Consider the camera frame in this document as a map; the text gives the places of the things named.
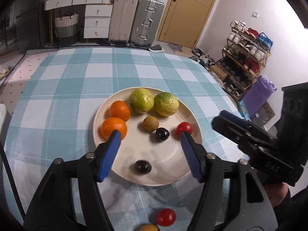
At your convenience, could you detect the red cherry tomato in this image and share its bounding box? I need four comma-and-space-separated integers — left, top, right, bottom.
176, 122, 193, 138
156, 209, 177, 227

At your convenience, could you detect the dark cherry back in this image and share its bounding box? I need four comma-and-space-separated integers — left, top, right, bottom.
155, 127, 170, 142

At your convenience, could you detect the dark cherry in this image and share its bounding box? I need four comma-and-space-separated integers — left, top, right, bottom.
134, 160, 152, 175
155, 127, 170, 142

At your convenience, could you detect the brown longan fruit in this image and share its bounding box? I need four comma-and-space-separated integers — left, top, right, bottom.
140, 224, 160, 231
142, 116, 159, 132

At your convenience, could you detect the dark cherry front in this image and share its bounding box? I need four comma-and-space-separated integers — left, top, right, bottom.
134, 160, 152, 175

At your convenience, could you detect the right human hand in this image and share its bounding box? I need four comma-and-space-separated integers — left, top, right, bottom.
264, 182, 288, 207

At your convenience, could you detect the purple bag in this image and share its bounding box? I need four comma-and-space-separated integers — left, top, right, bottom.
240, 75, 277, 117

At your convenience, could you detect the green yellow citrus right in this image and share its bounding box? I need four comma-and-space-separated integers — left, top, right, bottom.
154, 92, 180, 117

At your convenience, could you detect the green yellow citrus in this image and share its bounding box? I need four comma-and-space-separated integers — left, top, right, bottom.
154, 92, 180, 117
128, 88, 154, 114

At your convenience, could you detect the wooden shoe rack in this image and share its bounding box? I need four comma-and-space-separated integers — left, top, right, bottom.
216, 20, 273, 101

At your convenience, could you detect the cream round plate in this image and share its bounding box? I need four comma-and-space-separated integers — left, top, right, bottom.
92, 86, 203, 186

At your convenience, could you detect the orange mandarin front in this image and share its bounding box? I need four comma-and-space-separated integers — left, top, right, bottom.
100, 117, 127, 140

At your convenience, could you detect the orange mandarin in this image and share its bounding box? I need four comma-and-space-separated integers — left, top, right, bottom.
100, 117, 127, 140
109, 101, 131, 122

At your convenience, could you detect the green yellow citrus left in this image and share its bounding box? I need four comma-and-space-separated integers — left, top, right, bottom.
128, 88, 154, 114

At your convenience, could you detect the teal checked tablecloth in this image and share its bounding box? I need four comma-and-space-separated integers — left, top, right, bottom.
1, 48, 244, 230

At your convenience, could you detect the orange mandarin back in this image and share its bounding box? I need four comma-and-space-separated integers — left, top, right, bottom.
109, 101, 131, 122

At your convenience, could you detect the wooden door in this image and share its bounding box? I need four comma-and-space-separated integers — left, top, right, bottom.
157, 0, 216, 48

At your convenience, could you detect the silver aluminium suitcase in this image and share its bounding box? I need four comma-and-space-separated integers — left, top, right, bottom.
130, 0, 164, 48

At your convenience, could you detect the beige suitcase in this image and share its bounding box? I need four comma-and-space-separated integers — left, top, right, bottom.
109, 0, 139, 42

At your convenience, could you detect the white drawer desk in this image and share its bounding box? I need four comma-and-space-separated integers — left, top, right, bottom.
44, 0, 113, 39

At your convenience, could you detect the woven laundry basket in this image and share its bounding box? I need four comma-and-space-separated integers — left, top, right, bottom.
54, 12, 79, 46

